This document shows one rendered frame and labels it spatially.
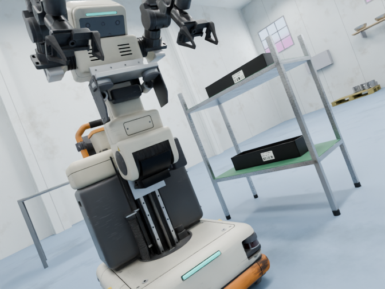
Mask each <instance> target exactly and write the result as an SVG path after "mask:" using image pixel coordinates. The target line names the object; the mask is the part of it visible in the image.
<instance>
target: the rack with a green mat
mask: <svg viewBox="0 0 385 289"><path fill-rule="evenodd" d="M297 38H298V41H299V43H300V46H301V48H302V51H303V54H304V56H302V57H295V58H288V59H284V60H281V59H280V56H279V54H278V51H277V48H276V46H275V43H274V41H273V38H272V36H267V37H265V39H266V42H267V45H268V47H269V50H270V52H271V55H272V57H273V60H274V63H272V64H270V65H269V66H267V67H265V68H263V69H262V70H260V71H258V72H256V73H254V74H252V75H250V76H249V77H247V78H245V79H243V80H241V81H239V82H237V83H236V84H234V85H232V86H230V87H228V88H226V89H224V90H223V91H221V92H219V93H217V94H216V95H214V96H212V97H210V98H208V99H206V100H205V101H203V102H201V103H199V104H197V105H195V106H193V107H192V108H190V109H188V107H187V104H186V102H185V100H184V97H183V95H182V93H179V94H178V98H179V100H180V103H181V105H182V108H183V110H184V113H185V116H186V118H187V121H188V123H189V125H190V128H191V130H192V134H193V136H194V138H195V141H196V143H197V146H198V148H199V151H200V154H201V156H202V159H203V161H204V163H205V166H206V169H207V171H208V174H209V176H210V179H211V181H212V184H213V187H214V189H215V192H216V194H217V197H218V199H219V202H220V204H221V207H222V209H223V212H224V214H225V217H226V219H227V220H229V219H231V217H230V214H229V211H228V209H227V206H226V204H225V201H224V199H223V196H222V193H221V191H220V188H219V186H218V183H217V182H222V181H228V180H232V179H238V178H243V177H246V179H247V181H248V183H249V186H250V188H251V191H252V193H253V196H254V198H258V194H257V192H256V189H255V187H254V184H253V181H252V179H251V177H250V176H253V175H259V174H265V173H271V172H275V171H280V170H286V169H292V168H296V167H302V166H308V165H314V166H315V168H316V171H317V173H318V176H319V179H320V181H321V184H322V186H323V189H324V191H325V194H326V196H327V199H328V202H329V204H330V207H331V209H332V213H333V215H334V216H339V215H341V213H340V210H339V208H338V205H337V203H336V200H335V198H334V195H333V193H332V190H331V187H330V185H329V182H328V180H327V177H326V175H325V172H324V169H323V167H322V164H321V161H322V160H323V159H324V158H325V157H327V156H328V155H329V154H330V153H331V152H332V151H333V150H335V149H336V148H337V147H340V149H341V152H342V155H343V157H344V160H345V162H346V165H347V167H348V170H349V173H350V175H351V178H352V180H353V184H354V186H355V188H359V187H361V184H360V181H359V179H358V176H357V174H356V171H355V169H354V166H353V164H352V161H351V158H350V156H349V153H348V150H347V148H346V146H345V143H344V140H343V137H342V135H341V132H340V130H339V127H338V125H337V122H336V119H335V117H334V114H333V112H332V109H331V106H330V104H329V101H328V99H327V96H326V94H325V91H324V88H323V86H322V83H321V81H320V78H319V76H318V73H317V70H316V68H315V65H314V63H313V60H312V57H311V54H310V52H309V50H308V47H307V44H306V42H305V40H304V36H303V35H302V34H301V35H299V36H297ZM305 62H307V64H308V66H309V69H310V72H311V74H312V77H313V79H314V82H315V84H316V87H317V90H318V92H319V95H320V97H321V101H322V102H323V105H324V108H325V111H326V113H327V115H328V119H329V121H330V123H331V126H332V129H333V131H334V133H335V137H336V139H335V140H330V141H327V142H323V143H318V144H313V141H312V138H311V136H310V133H309V131H308V128H307V125H306V123H305V120H304V118H303V115H302V113H301V110H300V107H299V105H298V102H297V100H296V97H295V95H294V92H293V89H292V87H291V84H290V82H289V79H288V77H287V74H286V72H287V71H289V70H291V69H293V68H295V67H297V66H299V65H301V64H303V63H305ZM279 75H280V78H281V81H282V84H283V86H284V88H285V91H286V94H287V96H288V99H289V101H290V104H291V106H292V109H293V112H294V115H295V117H296V119H297V122H298V125H299V127H300V130H301V132H302V135H303V137H304V140H305V143H306V145H307V148H308V150H309V151H308V152H306V153H305V154H304V155H302V156H301V157H297V158H292V159H287V160H284V161H279V162H273V163H268V164H265V165H261V166H255V167H250V168H247V169H242V170H237V171H236V170H235V168H234V167H233V168H231V169H230V170H228V171H226V172H224V173H222V174H221V175H219V176H217V177H215V176H214V173H213V170H212V168H211V166H210V163H209V160H208V158H207V155H206V153H205V150H204V148H203V145H202V142H201V140H200V138H199V135H198V133H197V129H196V128H195V125H194V122H193V120H192V117H191V115H190V114H191V113H193V112H197V111H201V110H204V109H207V108H211V107H214V106H218V107H219V110H220V112H221V115H222V117H223V120H224V122H225V125H226V128H227V130H228V132H229V135H230V137H231V140H232V143H233V145H234V148H235V150H236V153H237V154H239V153H241V151H240V149H239V146H238V143H237V141H236V138H235V136H234V133H233V130H232V129H231V125H230V123H229V120H228V118H227V116H226V113H225V110H224V108H223V105H222V103H224V102H226V101H228V100H230V99H232V98H234V97H236V96H238V95H240V94H243V93H245V92H247V91H249V90H251V89H253V88H255V87H257V86H259V85H261V84H263V83H265V82H267V81H269V80H271V79H273V78H275V77H277V76H279Z"/></svg>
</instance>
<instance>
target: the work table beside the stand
mask: <svg viewBox="0 0 385 289"><path fill-rule="evenodd" d="M68 184H70V183H69V181H67V182H64V183H62V184H59V185H57V186H54V187H52V188H49V189H46V190H43V191H41V192H38V193H36V194H33V195H31V196H28V197H25V198H22V199H20V200H17V202H18V205H19V208H20V210H21V212H22V215H23V217H24V219H25V222H26V225H27V227H28V230H29V232H30V235H31V237H32V239H33V242H34V245H35V246H36V249H37V252H38V254H39V257H40V259H41V261H42V264H43V266H44V269H46V268H48V264H47V262H46V260H47V258H46V255H45V252H44V250H43V248H42V245H41V243H40V240H39V238H38V236H37V233H36V230H35V228H34V226H33V223H32V221H31V218H30V216H29V213H28V210H27V208H26V206H25V203H24V201H27V200H29V199H32V198H34V197H37V196H40V195H42V194H45V193H47V192H50V191H52V190H55V189H58V188H61V187H63V186H65V185H68Z"/></svg>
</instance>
